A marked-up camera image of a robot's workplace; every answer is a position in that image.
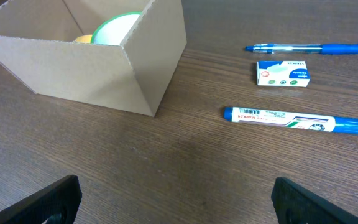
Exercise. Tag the blue ballpoint pen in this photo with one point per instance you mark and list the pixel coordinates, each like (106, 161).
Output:
(332, 49)

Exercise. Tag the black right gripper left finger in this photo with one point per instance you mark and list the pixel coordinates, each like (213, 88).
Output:
(57, 203)

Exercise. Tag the white blue staples box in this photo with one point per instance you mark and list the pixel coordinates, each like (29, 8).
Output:
(282, 73)

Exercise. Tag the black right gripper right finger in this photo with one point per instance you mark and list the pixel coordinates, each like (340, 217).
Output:
(295, 204)

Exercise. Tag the green tape roll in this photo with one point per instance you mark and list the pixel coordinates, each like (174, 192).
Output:
(113, 31)

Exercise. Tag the brown cardboard box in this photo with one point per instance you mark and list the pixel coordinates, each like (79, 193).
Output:
(38, 46)

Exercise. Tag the yellow spiral notepad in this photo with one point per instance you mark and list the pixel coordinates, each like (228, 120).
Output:
(84, 39)

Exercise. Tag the blue white board marker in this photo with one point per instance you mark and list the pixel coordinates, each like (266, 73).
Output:
(283, 119)

